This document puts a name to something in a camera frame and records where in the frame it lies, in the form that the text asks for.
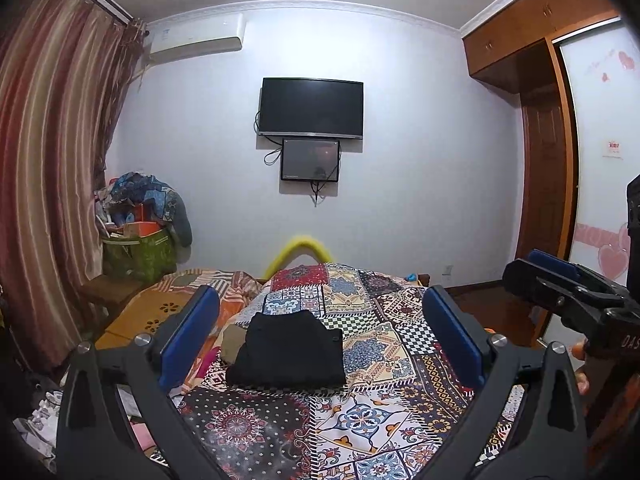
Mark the wooden stool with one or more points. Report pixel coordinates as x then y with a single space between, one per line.
110 290

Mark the small black wall monitor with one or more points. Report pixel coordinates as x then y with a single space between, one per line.
310 160

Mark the black wall television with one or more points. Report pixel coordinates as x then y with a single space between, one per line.
311 106

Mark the pile of printed clothes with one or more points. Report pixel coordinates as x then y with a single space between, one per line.
155 197

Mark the khaki cloth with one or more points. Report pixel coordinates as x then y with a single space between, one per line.
232 345

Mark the white clutter on floor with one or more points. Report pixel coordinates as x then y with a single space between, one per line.
42 420

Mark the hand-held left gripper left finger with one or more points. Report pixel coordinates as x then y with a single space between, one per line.
197 330

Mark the green storage box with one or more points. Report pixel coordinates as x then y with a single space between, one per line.
140 260

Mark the white wall socket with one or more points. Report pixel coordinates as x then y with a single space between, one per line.
448 270

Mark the wooden overhead cabinet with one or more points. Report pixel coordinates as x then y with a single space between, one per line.
520 20

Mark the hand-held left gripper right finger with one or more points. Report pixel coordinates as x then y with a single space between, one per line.
450 332

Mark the black pants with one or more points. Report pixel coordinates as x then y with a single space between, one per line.
290 350

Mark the person's right hand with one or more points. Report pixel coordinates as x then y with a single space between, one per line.
582 384

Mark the orange striped bedsheet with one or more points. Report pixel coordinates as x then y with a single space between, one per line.
215 280

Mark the red and white paper label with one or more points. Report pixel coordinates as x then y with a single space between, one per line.
612 149

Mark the yellow curved foam tube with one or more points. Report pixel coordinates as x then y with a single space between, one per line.
297 246

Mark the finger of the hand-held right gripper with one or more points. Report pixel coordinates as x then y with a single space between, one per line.
555 262
537 282

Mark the wooden table with flower cutouts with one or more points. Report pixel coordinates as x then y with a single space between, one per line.
145 310

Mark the red striped curtain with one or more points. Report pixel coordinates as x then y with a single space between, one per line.
50 170

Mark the wooden bed frame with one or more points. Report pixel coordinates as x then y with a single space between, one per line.
424 278

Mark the patchwork printed blanket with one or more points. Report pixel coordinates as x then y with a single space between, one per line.
380 340

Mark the white air conditioner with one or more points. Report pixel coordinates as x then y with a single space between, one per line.
197 37

